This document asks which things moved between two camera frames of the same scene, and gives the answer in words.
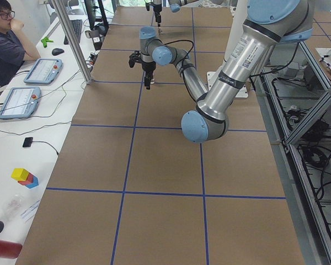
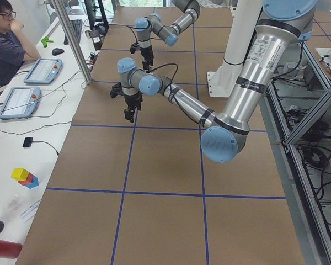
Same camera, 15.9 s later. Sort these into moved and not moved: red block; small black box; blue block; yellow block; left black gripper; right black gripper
Moved: right black gripper; left black gripper
Not moved: yellow block; blue block; red block; small black box
